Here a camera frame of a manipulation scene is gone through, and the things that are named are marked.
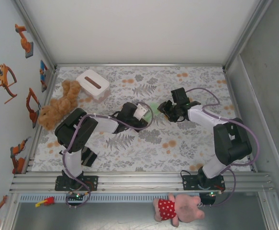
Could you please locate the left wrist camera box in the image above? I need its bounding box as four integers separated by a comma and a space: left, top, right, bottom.
123, 102, 147, 120

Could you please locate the aluminium frame post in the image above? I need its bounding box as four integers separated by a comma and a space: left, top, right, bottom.
12, 0, 58, 71
222, 0, 273, 71

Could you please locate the red and yellow toy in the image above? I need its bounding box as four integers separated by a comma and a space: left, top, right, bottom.
35, 196, 56, 208

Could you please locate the black striped cloth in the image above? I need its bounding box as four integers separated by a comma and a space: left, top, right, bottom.
80, 146, 98, 168

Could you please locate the aluminium frame side rail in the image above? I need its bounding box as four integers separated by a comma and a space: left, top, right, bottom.
223, 68, 258, 173
24, 68, 60, 173

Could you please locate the aluminium frame rail with slots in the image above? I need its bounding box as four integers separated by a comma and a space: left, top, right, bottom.
9, 171, 277, 193

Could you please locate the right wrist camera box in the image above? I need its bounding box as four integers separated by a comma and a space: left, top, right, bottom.
171, 87, 190, 105

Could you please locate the light green paper sheet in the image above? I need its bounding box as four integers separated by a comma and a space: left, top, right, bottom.
143, 102, 164, 123

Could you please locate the brown plush teddy bear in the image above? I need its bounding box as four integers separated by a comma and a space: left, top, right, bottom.
37, 80, 82, 132

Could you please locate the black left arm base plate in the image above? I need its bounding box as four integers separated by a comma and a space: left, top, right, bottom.
55, 175, 99, 192

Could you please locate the perforated grey cable duct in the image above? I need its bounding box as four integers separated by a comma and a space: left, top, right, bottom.
18, 193, 202, 202

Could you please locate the blue and orange wall sticker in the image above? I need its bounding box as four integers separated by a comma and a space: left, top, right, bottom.
39, 59, 49, 93

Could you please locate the white and pink tissue box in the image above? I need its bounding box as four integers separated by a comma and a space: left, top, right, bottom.
76, 69, 111, 101

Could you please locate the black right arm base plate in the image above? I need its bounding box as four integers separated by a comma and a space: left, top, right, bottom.
181, 174, 225, 191

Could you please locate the control board with green light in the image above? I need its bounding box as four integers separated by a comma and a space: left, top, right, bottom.
66, 191, 90, 201
200, 191, 223, 206

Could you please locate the pink plush pig toy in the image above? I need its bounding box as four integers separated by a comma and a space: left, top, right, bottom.
153, 193, 206, 228

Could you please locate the thin aluminium frame rail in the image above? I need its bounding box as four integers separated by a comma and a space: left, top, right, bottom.
54, 63, 226, 68

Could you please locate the orange gripper claw wall sticker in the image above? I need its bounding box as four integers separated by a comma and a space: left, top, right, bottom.
0, 63, 18, 104

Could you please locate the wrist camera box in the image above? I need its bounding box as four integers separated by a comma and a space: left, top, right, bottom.
171, 87, 190, 105
123, 102, 147, 120

